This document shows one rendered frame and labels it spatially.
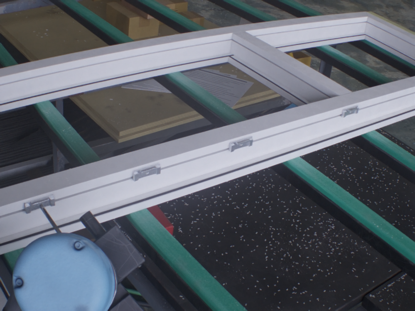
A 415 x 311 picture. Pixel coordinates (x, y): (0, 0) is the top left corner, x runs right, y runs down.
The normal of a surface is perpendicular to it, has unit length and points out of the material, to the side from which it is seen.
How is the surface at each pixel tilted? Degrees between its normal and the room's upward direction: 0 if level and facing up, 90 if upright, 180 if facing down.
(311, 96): 90
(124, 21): 90
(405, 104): 90
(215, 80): 0
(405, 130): 0
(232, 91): 0
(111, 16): 90
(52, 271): 45
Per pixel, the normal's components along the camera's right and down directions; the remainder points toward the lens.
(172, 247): 0.11, -0.84
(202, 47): 0.59, 0.48
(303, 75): -0.79, 0.24
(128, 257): 0.14, -0.22
